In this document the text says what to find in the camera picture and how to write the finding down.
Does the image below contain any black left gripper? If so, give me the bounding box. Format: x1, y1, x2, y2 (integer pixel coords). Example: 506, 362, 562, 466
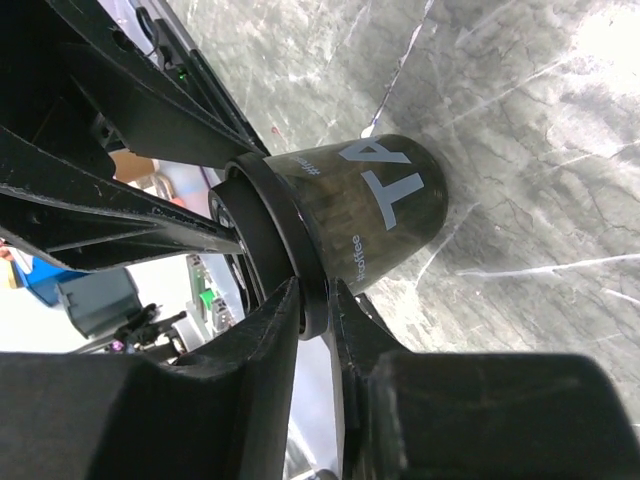
1, 1, 264, 272

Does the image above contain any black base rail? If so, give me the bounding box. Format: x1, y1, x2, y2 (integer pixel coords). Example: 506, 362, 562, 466
131, 1, 269, 155

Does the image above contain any dark translucent coffee cup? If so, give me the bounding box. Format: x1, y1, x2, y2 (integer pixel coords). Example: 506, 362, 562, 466
266, 134, 449, 294

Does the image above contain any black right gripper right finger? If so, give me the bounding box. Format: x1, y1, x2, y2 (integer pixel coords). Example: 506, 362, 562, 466
330, 279, 639, 479

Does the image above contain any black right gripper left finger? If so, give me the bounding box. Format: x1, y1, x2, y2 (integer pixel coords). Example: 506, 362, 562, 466
1, 279, 301, 479

